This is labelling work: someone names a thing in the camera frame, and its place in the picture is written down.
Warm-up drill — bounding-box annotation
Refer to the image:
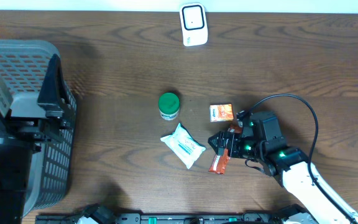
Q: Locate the red chocolate bar wrapper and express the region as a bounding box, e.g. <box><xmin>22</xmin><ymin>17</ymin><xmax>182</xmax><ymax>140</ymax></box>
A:
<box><xmin>209</xmin><ymin>124</ymin><xmax>242</xmax><ymax>175</ymax></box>

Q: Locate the orange snack packet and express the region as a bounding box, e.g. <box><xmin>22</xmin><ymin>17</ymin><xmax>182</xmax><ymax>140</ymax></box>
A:
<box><xmin>209</xmin><ymin>104</ymin><xmax>234</xmax><ymax>122</ymax></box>

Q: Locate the white teal wipes pack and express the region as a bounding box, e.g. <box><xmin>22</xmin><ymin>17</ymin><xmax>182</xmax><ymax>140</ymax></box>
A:
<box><xmin>160</xmin><ymin>123</ymin><xmax>206</xmax><ymax>169</ymax></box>

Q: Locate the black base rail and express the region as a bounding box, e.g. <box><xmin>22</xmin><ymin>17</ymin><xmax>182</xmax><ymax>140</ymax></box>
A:
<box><xmin>35</xmin><ymin>203</ymin><xmax>348</xmax><ymax>224</ymax></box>

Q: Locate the white barcode scanner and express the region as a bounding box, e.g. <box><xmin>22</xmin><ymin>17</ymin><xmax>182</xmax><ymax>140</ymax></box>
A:
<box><xmin>179</xmin><ymin>3</ymin><xmax>208</xmax><ymax>47</ymax></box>

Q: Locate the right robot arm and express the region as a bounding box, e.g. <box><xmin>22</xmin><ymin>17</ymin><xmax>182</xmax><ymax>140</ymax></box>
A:
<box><xmin>208</xmin><ymin>111</ymin><xmax>358</xmax><ymax>223</ymax></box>

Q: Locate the grey plastic basket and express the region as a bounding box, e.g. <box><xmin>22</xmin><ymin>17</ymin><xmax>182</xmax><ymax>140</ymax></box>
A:
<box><xmin>0</xmin><ymin>39</ymin><xmax>78</xmax><ymax>217</ymax></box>

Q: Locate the green lid jar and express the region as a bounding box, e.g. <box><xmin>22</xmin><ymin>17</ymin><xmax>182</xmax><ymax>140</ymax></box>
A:
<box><xmin>158</xmin><ymin>92</ymin><xmax>180</xmax><ymax>121</ymax></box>

